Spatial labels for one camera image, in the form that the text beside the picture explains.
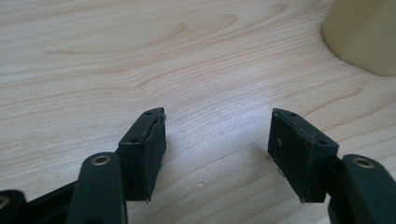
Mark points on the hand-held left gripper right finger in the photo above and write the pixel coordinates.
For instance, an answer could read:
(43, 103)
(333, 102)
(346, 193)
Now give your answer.
(299, 152)

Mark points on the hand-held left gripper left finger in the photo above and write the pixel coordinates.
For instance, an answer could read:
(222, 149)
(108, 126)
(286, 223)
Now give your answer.
(146, 155)

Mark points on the yellow mug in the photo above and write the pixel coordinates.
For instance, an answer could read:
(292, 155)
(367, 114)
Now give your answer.
(364, 34)

